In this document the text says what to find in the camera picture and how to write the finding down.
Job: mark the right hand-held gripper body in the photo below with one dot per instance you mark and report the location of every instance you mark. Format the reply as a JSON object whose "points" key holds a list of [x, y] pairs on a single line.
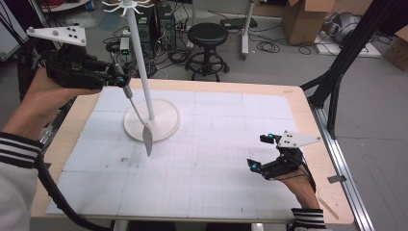
{"points": [[284, 165]]}

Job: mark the white board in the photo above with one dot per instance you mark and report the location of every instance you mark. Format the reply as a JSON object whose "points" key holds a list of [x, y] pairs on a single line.
{"points": [[352, 51]]}

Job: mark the person's right hand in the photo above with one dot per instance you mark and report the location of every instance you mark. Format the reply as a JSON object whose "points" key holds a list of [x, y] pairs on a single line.
{"points": [[298, 192]]}

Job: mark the black round stool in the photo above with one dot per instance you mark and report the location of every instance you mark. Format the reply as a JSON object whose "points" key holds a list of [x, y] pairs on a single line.
{"points": [[207, 35]]}

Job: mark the white hook stand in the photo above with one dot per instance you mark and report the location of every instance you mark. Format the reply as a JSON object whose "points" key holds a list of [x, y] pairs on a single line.
{"points": [[166, 118]]}

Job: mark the grey metal bracket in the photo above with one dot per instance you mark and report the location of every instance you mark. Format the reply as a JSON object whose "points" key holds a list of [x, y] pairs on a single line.
{"points": [[336, 179]]}

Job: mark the grey appliance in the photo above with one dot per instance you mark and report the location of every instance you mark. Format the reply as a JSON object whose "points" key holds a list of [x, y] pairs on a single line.
{"points": [[346, 27]]}

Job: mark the small device with green light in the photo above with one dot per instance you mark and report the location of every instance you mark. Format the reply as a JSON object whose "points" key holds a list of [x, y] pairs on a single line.
{"points": [[124, 45]]}

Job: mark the white grid mat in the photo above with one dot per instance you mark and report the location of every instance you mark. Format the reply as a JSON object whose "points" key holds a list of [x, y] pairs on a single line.
{"points": [[208, 154]]}

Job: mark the black flat device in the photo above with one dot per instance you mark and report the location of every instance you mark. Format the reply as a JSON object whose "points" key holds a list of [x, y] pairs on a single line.
{"points": [[237, 22]]}

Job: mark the person's left hand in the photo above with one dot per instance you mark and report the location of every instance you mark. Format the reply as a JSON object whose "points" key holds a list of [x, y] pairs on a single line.
{"points": [[41, 102]]}

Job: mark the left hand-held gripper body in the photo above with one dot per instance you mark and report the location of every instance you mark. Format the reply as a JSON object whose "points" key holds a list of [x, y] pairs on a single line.
{"points": [[73, 69]]}

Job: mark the small cardboard box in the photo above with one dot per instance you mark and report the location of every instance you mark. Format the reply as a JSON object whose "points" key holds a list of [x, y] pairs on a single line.
{"points": [[397, 51]]}

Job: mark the open cardboard box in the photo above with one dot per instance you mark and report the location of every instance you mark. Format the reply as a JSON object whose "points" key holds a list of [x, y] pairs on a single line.
{"points": [[304, 22]]}

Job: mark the wooden stick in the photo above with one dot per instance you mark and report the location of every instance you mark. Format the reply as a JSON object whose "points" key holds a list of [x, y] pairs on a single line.
{"points": [[327, 208]]}

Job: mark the white post stand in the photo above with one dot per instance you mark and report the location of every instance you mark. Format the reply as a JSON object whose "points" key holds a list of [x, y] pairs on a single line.
{"points": [[246, 32]]}

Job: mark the aluminium rail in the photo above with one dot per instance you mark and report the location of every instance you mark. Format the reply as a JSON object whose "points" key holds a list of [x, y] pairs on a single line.
{"points": [[46, 133], [346, 160]]}

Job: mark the metal spatula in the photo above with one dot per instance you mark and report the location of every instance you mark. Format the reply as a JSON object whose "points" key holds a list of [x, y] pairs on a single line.
{"points": [[147, 138]]}

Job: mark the black computer tower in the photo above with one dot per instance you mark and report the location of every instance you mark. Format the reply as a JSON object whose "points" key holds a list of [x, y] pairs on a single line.
{"points": [[165, 29]]}

